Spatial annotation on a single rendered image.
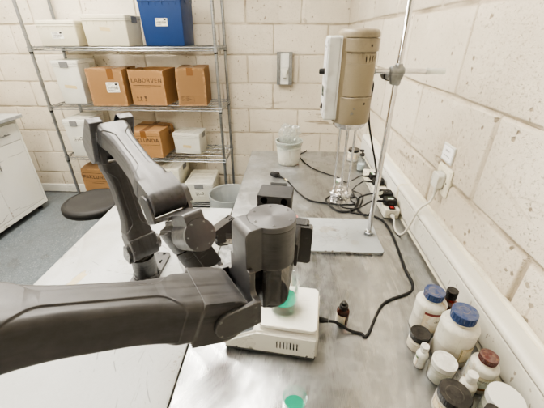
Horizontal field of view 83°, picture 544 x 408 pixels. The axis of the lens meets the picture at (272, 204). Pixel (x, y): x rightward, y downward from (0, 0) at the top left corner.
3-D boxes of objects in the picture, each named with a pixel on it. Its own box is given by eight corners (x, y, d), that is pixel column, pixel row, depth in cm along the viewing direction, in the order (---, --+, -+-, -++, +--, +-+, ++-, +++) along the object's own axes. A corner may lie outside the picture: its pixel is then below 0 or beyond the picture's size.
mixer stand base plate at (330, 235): (288, 252, 97) (288, 249, 97) (288, 218, 115) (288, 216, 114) (384, 255, 96) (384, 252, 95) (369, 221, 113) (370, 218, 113)
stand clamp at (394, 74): (346, 85, 80) (349, 63, 78) (340, 79, 90) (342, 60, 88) (444, 86, 79) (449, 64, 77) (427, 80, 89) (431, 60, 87)
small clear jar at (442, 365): (451, 372, 63) (459, 356, 60) (450, 393, 59) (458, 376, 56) (427, 362, 65) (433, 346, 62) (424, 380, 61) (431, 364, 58)
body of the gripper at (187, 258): (214, 256, 68) (195, 230, 66) (227, 270, 59) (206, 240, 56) (189, 275, 66) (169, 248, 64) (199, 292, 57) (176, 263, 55)
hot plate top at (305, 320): (257, 326, 63) (257, 324, 62) (268, 285, 73) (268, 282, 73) (316, 335, 61) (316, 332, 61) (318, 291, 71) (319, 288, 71)
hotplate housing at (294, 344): (223, 349, 67) (220, 324, 63) (239, 303, 79) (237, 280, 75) (326, 364, 64) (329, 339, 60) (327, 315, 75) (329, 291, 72)
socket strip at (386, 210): (383, 218, 115) (385, 208, 113) (362, 176, 149) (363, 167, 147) (398, 218, 114) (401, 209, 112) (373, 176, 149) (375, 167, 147)
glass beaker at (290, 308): (277, 293, 70) (277, 264, 66) (303, 303, 68) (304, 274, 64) (262, 315, 65) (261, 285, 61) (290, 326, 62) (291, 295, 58)
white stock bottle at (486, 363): (465, 367, 64) (478, 339, 59) (491, 383, 61) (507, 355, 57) (457, 383, 61) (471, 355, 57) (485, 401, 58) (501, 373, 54)
